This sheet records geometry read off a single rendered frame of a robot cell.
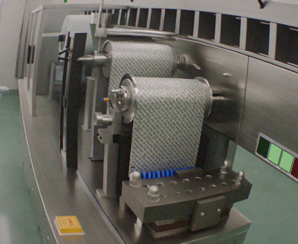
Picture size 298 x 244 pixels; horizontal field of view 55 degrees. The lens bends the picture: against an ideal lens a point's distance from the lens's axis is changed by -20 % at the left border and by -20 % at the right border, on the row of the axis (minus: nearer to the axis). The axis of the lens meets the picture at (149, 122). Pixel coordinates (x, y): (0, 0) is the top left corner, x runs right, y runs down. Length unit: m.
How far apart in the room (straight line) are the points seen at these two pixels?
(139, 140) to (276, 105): 0.44
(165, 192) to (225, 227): 0.26
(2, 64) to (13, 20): 0.94
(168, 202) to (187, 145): 0.26
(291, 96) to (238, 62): 0.28
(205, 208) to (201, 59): 0.57
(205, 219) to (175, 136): 0.29
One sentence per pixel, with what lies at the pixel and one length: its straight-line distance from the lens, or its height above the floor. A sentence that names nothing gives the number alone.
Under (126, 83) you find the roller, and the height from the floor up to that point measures 1.29.
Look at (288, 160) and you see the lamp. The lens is 0.93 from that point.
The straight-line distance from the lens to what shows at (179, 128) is 1.08.
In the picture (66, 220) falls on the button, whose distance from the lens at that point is 0.99.
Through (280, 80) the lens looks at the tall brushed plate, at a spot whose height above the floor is 1.40.
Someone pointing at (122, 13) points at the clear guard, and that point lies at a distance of 2.04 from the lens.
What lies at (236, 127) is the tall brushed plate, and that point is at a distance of 1.12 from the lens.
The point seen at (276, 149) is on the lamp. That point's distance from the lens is 0.96.
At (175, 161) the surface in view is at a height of 1.06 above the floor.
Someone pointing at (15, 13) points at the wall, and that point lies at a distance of 6.44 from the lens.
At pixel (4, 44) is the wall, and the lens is 6.46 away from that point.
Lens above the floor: 1.50
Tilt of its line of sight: 17 degrees down
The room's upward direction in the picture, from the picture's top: 6 degrees clockwise
